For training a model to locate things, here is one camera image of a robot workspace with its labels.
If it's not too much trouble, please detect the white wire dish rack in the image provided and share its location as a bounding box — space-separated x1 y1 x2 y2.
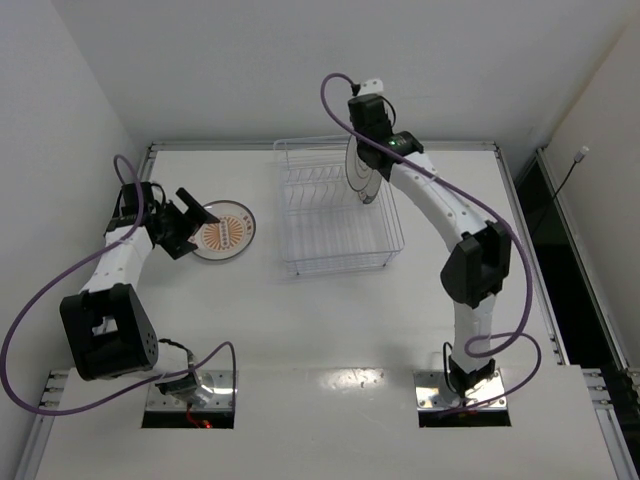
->
273 135 405 276

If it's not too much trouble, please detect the orange sunburst plate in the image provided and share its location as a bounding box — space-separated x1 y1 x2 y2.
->
191 200 256 262

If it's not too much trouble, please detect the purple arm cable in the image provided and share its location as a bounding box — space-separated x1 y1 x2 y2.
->
0 153 237 417
319 73 543 419

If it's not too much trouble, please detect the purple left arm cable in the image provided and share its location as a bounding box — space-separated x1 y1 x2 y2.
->
0 153 237 417

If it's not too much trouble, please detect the black cable white plug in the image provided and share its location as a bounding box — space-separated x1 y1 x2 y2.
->
531 145 590 238

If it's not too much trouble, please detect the white plate flower outline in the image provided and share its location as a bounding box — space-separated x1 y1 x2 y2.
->
345 136 372 196

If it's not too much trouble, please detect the dark green rimmed plate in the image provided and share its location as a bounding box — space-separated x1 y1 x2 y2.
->
359 170 383 205

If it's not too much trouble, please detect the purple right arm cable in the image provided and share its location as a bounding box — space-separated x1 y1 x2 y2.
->
319 73 543 419

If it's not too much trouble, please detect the metal base plate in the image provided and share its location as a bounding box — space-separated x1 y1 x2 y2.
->
145 370 236 413
413 370 508 412

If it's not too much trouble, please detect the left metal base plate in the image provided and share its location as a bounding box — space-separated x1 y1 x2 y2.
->
145 370 236 413

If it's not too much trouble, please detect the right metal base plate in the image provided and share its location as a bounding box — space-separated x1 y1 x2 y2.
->
413 370 508 412

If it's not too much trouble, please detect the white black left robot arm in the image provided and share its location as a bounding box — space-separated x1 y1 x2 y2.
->
59 182 219 404

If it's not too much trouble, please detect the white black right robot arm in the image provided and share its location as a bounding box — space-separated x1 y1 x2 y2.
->
345 80 511 397

